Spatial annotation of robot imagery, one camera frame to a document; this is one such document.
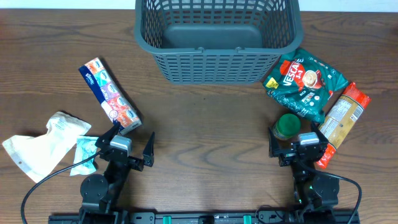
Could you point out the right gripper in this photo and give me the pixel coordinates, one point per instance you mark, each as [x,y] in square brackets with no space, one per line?
[294,157]

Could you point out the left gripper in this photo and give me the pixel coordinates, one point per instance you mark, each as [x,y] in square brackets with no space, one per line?
[148,158]

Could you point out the green lid jar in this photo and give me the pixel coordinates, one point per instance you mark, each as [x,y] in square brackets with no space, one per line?
[286,127]

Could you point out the colourful tissue pack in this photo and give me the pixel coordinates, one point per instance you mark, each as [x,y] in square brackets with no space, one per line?
[115,105]

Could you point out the orange pasta packet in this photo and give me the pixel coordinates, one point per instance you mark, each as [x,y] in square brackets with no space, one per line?
[340,120]

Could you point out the green Nescafe coffee bag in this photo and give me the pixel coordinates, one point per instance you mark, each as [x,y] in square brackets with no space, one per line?
[303,83]

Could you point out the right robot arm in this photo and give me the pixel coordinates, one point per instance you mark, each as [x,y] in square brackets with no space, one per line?
[316,194]

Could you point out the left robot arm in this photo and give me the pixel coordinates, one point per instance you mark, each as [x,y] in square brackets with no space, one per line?
[100,192]

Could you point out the small teal sachet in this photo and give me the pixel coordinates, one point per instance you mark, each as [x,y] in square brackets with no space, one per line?
[85,148]

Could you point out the white paper pouch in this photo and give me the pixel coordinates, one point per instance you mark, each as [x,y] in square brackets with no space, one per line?
[38,156]

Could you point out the grey plastic basket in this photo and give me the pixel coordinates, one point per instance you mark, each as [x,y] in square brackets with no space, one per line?
[217,41]

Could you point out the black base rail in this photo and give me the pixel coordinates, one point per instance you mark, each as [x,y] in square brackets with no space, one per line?
[259,217]

